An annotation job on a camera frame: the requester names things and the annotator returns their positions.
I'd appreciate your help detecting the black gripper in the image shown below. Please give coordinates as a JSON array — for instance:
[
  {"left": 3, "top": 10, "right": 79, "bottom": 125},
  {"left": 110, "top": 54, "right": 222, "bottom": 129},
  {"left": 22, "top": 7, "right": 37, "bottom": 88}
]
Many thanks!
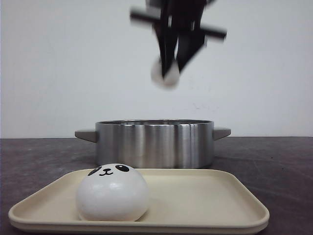
[{"left": 130, "top": 0, "right": 227, "bottom": 78}]

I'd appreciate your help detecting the panda bun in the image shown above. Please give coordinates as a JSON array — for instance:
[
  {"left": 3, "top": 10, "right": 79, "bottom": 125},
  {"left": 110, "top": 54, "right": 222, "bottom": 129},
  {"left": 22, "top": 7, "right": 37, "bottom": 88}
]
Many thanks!
[
  {"left": 76, "top": 164, "right": 149, "bottom": 221},
  {"left": 151, "top": 60, "right": 180, "bottom": 90}
]

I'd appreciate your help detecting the stainless steel steamer pot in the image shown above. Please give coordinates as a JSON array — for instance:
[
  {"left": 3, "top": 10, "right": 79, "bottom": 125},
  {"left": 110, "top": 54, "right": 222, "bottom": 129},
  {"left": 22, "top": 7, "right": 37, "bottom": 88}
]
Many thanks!
[{"left": 75, "top": 119, "right": 231, "bottom": 169}]

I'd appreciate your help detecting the cream rectangular tray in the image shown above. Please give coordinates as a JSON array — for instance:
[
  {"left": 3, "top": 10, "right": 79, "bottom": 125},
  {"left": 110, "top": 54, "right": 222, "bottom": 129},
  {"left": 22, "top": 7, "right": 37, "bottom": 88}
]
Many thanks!
[{"left": 8, "top": 169, "right": 269, "bottom": 235}]

